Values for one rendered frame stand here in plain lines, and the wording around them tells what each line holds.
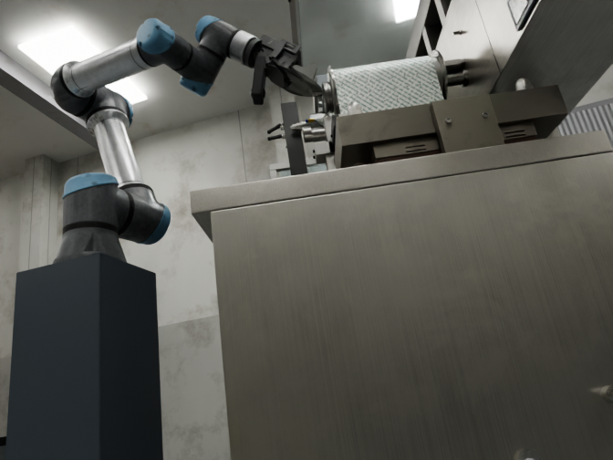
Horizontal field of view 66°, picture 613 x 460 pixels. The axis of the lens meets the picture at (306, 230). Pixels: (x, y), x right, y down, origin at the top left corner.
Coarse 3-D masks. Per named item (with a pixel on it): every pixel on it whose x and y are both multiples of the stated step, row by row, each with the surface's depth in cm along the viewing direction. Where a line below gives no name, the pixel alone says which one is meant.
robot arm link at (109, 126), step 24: (96, 96) 132; (120, 96) 141; (96, 120) 133; (120, 120) 136; (120, 144) 129; (120, 168) 124; (144, 192) 121; (144, 216) 116; (168, 216) 123; (144, 240) 120
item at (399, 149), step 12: (504, 132) 83; (516, 132) 83; (528, 132) 83; (384, 144) 83; (396, 144) 83; (408, 144) 83; (420, 144) 83; (432, 144) 83; (372, 156) 85; (384, 156) 82; (396, 156) 82; (408, 156) 82; (420, 156) 82
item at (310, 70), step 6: (294, 66) 114; (306, 66) 114; (312, 66) 114; (306, 72) 113; (312, 72) 113; (294, 78) 113; (306, 78) 112; (312, 78) 112; (306, 84) 112; (312, 84) 112; (312, 90) 113; (318, 90) 113
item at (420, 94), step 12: (432, 84) 109; (348, 96) 108; (360, 96) 108; (372, 96) 108; (384, 96) 108; (396, 96) 108; (408, 96) 108; (420, 96) 108; (432, 96) 108; (372, 108) 107; (384, 108) 107; (396, 108) 107
